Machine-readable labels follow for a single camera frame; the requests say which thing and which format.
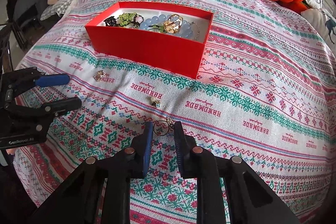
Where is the thin gold hoop ring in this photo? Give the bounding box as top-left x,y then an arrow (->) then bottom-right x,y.
152,118 -> 176,136

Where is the black hair claw clip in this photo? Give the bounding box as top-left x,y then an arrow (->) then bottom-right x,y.
104,16 -> 118,27

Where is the small gold stud earring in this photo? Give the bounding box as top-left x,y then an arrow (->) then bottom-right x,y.
150,97 -> 161,108

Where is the green bead bracelet black cord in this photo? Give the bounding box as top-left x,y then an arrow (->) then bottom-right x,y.
115,12 -> 169,34

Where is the large gold knot ring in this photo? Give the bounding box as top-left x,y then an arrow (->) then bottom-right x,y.
163,13 -> 184,35

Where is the light blue bead bracelet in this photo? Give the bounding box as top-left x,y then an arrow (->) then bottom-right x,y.
139,13 -> 194,39

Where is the white pearl bracelet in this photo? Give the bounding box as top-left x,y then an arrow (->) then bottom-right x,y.
190,20 -> 202,42

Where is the red open jewelry box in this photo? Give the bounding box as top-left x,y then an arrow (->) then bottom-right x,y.
85,2 -> 214,79

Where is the dark chair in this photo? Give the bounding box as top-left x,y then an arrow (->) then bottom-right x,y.
6,0 -> 40,50

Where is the grey checkered sheet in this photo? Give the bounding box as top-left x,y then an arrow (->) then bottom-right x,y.
40,0 -> 73,21

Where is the patterned handmade bed cloth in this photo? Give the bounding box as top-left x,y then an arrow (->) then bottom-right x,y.
14,0 -> 335,223

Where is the white deer print pillow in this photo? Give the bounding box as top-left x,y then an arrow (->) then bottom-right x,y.
301,8 -> 335,54

